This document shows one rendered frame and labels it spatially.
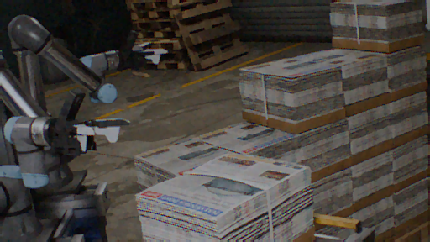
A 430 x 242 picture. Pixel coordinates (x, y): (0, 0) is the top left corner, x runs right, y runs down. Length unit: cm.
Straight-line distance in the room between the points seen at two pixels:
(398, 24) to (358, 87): 39
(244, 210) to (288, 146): 114
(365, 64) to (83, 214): 137
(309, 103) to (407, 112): 67
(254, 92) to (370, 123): 56
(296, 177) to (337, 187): 122
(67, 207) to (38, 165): 81
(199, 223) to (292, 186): 30
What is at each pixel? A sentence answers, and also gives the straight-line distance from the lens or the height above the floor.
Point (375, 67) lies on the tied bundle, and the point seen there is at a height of 102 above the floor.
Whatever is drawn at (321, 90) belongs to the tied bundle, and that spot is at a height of 98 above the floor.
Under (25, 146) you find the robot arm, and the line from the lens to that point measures 176.
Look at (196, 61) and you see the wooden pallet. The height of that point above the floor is 12.
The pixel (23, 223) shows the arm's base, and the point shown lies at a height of 87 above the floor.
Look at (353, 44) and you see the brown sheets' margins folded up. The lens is 323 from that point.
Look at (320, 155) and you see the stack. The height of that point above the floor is 71.
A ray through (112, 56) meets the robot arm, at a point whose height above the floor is 124.
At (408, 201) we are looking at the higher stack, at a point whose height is 29.
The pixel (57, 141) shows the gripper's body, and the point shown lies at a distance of 170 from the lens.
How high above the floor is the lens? 163
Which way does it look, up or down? 15 degrees down
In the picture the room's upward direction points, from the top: 7 degrees counter-clockwise
